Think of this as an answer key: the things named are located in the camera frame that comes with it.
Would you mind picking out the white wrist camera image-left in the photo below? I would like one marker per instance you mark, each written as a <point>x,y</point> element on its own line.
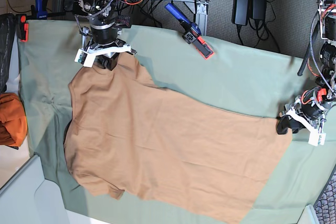
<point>85,58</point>

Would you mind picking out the orange folded cloth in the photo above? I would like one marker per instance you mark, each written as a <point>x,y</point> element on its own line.
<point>13,121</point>

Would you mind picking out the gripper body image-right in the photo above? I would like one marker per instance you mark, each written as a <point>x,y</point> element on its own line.
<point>310,108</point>

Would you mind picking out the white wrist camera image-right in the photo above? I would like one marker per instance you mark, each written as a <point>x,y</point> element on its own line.
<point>316,138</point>

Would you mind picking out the light green table cloth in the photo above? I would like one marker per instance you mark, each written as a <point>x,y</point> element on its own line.
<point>236,78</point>

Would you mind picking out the blue orange clamp centre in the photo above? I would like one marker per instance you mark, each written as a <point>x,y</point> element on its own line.
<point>192,34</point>

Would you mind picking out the white plastic bin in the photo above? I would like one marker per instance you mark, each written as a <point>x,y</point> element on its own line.
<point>28,197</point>

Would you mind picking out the aluminium frame post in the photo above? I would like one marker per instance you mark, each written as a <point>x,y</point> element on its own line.
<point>200,10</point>

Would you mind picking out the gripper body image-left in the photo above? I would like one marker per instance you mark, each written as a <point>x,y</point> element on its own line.
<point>105,46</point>

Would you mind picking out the black power adapter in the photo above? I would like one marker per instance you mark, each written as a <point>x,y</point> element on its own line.
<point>258,9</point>
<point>240,12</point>

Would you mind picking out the blue clamp at corner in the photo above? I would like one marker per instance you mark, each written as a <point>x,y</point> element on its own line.
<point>39,11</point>

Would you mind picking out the tan T-shirt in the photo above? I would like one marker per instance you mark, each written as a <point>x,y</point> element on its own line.
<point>129,135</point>

